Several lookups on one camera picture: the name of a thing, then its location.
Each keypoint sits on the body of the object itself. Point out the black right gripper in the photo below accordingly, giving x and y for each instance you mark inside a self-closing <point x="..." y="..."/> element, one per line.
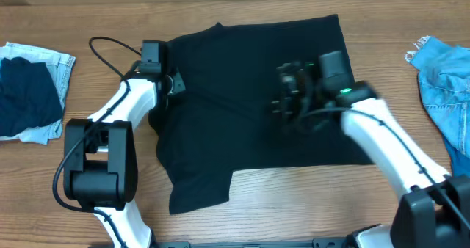
<point x="287" y="94"/>

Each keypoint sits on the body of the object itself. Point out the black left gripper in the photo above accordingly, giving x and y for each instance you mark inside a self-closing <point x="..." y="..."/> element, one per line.
<point x="175" y="83"/>

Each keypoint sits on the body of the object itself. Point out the blue denim jeans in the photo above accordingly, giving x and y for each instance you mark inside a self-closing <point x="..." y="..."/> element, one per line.
<point x="443" y="79"/>

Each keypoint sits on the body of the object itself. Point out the black t-shirt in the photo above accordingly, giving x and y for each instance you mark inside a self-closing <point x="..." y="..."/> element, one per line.
<point x="223" y="120"/>

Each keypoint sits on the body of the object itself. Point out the folded light denim garment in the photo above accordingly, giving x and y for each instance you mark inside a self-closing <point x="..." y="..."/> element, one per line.
<point x="60" y="66"/>

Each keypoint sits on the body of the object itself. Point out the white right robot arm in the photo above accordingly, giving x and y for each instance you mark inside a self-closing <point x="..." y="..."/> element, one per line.
<point x="433" y="206"/>

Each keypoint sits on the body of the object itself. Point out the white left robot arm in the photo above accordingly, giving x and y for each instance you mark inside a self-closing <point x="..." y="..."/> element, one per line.
<point x="99" y="168"/>

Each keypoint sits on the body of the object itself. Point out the folded navy garment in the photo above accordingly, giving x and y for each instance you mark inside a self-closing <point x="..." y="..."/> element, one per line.
<point x="29" y="98"/>

